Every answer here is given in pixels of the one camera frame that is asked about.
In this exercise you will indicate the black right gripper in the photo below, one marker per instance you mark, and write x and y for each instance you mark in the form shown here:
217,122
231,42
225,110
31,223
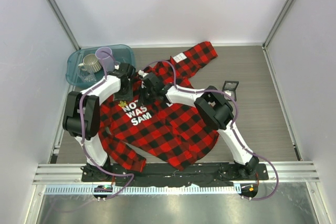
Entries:
142,97

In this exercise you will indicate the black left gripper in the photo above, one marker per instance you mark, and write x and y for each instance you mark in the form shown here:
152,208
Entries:
128,97

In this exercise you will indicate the red black plaid shirt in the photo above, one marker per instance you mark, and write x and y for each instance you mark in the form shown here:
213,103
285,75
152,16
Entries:
174,133

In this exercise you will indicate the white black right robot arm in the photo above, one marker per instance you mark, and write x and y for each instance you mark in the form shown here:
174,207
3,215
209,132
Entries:
214,109

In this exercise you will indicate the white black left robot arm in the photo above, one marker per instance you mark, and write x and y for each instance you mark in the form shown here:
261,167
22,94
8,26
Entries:
82,114

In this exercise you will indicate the teal plastic bin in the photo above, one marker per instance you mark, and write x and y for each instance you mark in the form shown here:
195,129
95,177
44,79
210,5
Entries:
121,53

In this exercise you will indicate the clear plastic cup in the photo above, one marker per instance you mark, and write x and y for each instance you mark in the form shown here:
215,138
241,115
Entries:
86,75

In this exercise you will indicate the lilac plastic cup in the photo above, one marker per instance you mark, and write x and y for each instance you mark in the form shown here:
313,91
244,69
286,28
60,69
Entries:
106,58

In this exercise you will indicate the grey ribbed ceramic mug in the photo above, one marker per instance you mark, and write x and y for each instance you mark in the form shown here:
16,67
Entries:
90,63

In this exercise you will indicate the small black jewellery box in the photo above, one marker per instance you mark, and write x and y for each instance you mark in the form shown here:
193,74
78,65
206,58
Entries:
230,87

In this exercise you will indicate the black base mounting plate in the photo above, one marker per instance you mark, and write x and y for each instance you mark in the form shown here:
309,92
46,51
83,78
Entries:
220,180

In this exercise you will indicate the white slotted cable duct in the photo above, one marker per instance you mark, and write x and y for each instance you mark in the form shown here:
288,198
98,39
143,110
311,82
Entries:
85,189

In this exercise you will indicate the aluminium front frame rail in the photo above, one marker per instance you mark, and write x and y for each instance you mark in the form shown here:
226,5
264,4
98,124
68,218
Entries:
285,171

